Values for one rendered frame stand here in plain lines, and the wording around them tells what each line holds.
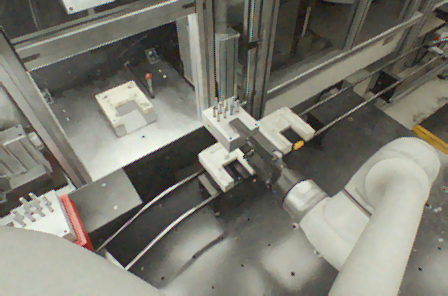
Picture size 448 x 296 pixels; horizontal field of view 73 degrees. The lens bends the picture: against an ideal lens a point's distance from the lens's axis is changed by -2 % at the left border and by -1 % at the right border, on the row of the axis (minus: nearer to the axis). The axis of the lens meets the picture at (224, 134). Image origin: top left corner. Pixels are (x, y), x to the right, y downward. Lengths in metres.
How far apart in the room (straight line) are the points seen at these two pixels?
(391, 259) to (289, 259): 0.65
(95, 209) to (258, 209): 0.52
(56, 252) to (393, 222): 0.38
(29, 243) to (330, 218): 0.54
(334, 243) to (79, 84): 0.99
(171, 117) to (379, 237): 0.76
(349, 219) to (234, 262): 0.47
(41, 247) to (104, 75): 1.10
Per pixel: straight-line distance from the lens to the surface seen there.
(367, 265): 0.39
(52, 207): 0.80
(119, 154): 0.96
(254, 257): 1.02
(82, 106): 1.15
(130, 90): 1.05
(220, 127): 0.78
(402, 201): 0.48
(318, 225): 0.65
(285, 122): 1.07
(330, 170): 1.22
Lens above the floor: 1.64
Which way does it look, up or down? 50 degrees down
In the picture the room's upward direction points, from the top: straight up
